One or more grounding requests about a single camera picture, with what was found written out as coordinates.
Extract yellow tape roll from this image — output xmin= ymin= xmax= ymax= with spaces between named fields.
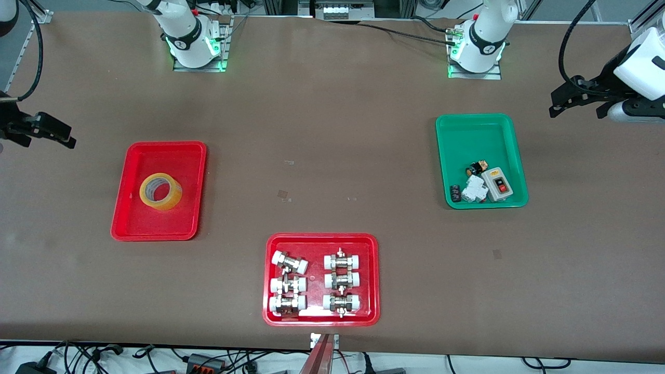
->
xmin=139 ymin=172 xmax=183 ymax=211

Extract green plastic tray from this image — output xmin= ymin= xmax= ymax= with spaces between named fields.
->
xmin=435 ymin=113 xmax=529 ymax=210

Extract empty-looking red plastic tray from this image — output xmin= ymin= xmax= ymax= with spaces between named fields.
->
xmin=110 ymin=141 xmax=207 ymax=242

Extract red tray with fittings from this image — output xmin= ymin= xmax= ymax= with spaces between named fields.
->
xmin=262 ymin=233 xmax=380 ymax=327

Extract white circuit breaker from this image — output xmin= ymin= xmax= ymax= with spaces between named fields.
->
xmin=461 ymin=175 xmax=489 ymax=204

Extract black plug connector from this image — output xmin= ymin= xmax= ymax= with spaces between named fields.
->
xmin=91 ymin=344 xmax=124 ymax=360

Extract black power adapter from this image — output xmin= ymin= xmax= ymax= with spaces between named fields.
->
xmin=16 ymin=361 xmax=58 ymax=374

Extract white power strip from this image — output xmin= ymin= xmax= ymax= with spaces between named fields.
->
xmin=322 ymin=0 xmax=376 ymax=20

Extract metal fitting white caps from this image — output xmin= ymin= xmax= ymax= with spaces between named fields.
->
xmin=323 ymin=293 xmax=361 ymax=318
xmin=269 ymin=294 xmax=307 ymax=317
xmin=271 ymin=250 xmax=309 ymax=275
xmin=270 ymin=275 xmax=308 ymax=295
xmin=324 ymin=271 xmax=361 ymax=290
xmin=324 ymin=248 xmax=362 ymax=271

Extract grey box orange details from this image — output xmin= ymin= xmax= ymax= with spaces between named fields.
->
xmin=184 ymin=354 xmax=228 ymax=372

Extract reddish metal bar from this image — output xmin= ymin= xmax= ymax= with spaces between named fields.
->
xmin=299 ymin=334 xmax=336 ymax=374

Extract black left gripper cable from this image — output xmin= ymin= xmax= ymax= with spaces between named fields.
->
xmin=558 ymin=0 xmax=598 ymax=94

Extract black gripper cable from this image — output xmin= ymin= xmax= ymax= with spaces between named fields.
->
xmin=16 ymin=0 xmax=44 ymax=102
xmin=558 ymin=0 xmax=598 ymax=94

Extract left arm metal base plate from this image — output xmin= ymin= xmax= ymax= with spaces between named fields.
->
xmin=448 ymin=23 xmax=502 ymax=80

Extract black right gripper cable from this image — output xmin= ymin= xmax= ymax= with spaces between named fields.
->
xmin=16 ymin=0 xmax=44 ymax=102

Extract grey switch box red button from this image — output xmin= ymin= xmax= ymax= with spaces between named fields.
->
xmin=481 ymin=167 xmax=514 ymax=202

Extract black cable on table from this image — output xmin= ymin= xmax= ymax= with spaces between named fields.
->
xmin=357 ymin=17 xmax=462 ymax=47

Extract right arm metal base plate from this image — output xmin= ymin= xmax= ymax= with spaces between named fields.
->
xmin=173 ymin=16 xmax=232 ymax=72

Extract black floor cable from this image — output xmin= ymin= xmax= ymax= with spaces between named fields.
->
xmin=522 ymin=357 xmax=572 ymax=370

